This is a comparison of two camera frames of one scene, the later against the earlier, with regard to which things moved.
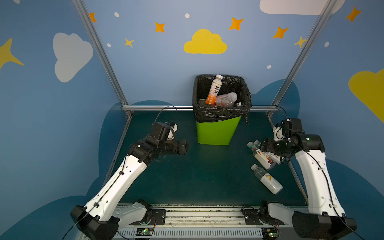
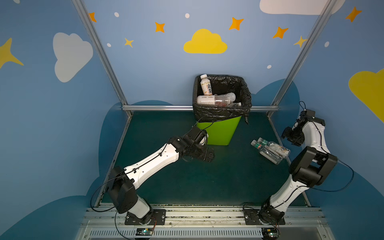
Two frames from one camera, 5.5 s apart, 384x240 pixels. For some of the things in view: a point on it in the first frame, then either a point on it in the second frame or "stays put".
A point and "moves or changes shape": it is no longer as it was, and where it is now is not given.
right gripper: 265,145 to 291,135
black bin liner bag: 203,112 stays put
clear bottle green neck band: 270,182 to 217,99
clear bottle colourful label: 276,158 moves or changes shape
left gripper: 182,147 to 201,150
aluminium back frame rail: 134,108 stays put
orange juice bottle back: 210,99 to 206,85
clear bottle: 264,159 moves or changes shape
